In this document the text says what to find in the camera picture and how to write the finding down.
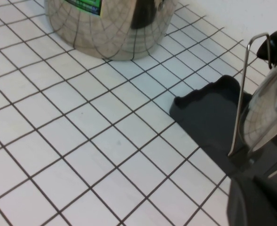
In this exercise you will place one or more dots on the stainless steel lid black knob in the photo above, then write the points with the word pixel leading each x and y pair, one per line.
pixel 265 110

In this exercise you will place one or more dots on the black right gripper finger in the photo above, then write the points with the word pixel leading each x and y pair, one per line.
pixel 258 207

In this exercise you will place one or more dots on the white black grid tablecloth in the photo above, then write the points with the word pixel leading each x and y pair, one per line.
pixel 81 141

